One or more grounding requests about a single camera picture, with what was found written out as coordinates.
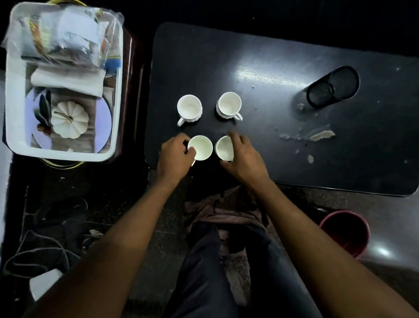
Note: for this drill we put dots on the person's left hand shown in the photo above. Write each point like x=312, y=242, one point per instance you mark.
x=173, y=160

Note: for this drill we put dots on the person's right hand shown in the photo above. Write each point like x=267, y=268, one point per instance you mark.
x=247, y=163

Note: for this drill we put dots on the person's right middle finger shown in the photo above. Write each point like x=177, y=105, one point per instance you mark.
x=245, y=141

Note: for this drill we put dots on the person's left thumb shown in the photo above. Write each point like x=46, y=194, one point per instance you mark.
x=191, y=153

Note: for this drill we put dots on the person's right thumb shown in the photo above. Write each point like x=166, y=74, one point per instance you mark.
x=227, y=164

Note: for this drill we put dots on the white ceramic cup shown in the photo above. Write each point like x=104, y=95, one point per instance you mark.
x=229, y=104
x=189, y=108
x=224, y=149
x=201, y=148

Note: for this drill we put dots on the person's right forearm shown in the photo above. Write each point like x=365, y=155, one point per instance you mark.
x=320, y=258

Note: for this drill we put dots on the person's left forearm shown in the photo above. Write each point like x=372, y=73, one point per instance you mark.
x=111, y=249

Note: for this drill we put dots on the brown shirt hem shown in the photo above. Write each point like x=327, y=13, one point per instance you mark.
x=226, y=211

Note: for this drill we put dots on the torn paper scrap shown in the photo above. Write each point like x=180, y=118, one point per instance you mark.
x=322, y=135

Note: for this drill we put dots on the lavender round plate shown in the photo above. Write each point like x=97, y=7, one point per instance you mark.
x=103, y=126

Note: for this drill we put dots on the black mesh pen holder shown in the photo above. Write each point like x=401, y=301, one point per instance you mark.
x=332, y=86

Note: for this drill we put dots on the dark blue trousers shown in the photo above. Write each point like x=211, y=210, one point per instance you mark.
x=203, y=281

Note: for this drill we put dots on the white decorative pumpkin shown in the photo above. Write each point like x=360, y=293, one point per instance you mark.
x=70, y=119

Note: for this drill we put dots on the red plastic bucket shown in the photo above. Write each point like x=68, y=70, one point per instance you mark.
x=345, y=231

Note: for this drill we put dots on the folded white cloth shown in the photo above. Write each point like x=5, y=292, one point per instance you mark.
x=70, y=80

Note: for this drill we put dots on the dark decorative leaves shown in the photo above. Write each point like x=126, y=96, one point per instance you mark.
x=45, y=109

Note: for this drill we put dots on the clear plastic bag of items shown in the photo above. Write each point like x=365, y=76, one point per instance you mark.
x=65, y=36

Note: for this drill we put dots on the white plastic tub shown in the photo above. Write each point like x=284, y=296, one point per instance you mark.
x=14, y=108

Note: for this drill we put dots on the white power adapter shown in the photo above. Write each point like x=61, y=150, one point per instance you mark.
x=44, y=283

